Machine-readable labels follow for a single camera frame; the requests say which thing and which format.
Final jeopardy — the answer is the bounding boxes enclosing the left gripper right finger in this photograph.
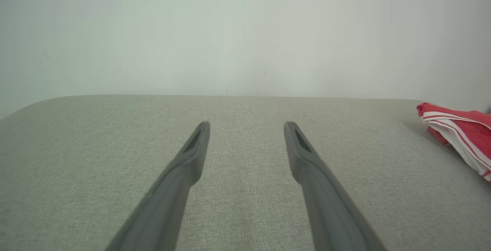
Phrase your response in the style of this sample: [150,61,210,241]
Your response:
[283,121,388,251]

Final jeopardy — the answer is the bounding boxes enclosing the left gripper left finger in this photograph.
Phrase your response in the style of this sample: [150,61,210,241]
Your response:
[105,121,211,251]

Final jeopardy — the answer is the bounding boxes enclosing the red jersey white sleeves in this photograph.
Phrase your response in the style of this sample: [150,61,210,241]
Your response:
[416,102,491,183]

